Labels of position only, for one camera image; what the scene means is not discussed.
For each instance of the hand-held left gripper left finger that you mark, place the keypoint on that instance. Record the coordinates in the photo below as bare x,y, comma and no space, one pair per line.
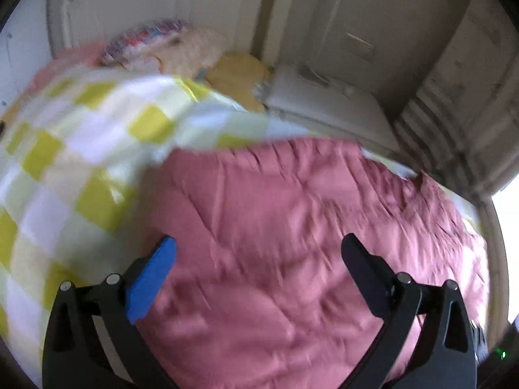
152,279

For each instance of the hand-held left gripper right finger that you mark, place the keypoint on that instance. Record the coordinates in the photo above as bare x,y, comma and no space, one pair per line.
367,279

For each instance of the pink quilted garment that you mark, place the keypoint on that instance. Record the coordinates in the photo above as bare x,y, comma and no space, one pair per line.
263,231

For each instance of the yellow white checkered bedsheet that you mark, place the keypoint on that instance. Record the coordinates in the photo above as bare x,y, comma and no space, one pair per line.
81,150

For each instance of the striped curtain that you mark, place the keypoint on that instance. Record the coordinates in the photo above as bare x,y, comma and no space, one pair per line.
438,129

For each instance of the yellow pillow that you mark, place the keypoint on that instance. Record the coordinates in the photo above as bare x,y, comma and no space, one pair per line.
239,75

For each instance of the cream floral pillow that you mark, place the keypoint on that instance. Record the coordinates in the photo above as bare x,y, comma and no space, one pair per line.
194,52

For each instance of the pink cloth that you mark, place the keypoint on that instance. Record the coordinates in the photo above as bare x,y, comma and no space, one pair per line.
61,65

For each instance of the colourful patterned pillow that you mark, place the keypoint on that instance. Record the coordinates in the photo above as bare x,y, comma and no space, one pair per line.
142,40

